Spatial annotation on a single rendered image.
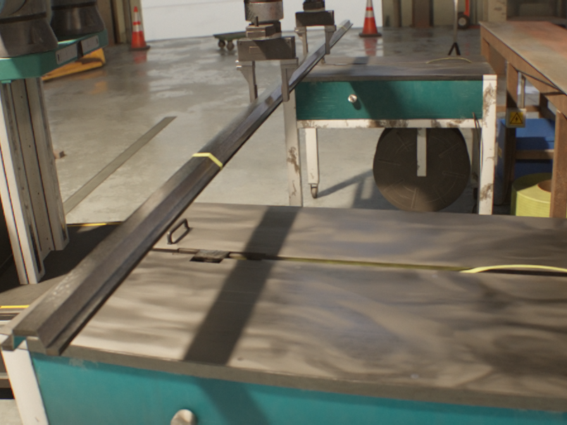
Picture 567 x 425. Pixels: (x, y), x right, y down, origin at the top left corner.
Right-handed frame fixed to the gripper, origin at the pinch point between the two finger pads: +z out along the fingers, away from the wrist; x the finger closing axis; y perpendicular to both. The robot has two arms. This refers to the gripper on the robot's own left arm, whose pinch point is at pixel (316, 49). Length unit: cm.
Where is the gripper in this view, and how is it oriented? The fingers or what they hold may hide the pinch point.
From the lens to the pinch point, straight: 240.3
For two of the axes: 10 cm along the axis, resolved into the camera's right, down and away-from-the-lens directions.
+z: 0.5, 9.3, 3.6
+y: 1.6, -3.6, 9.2
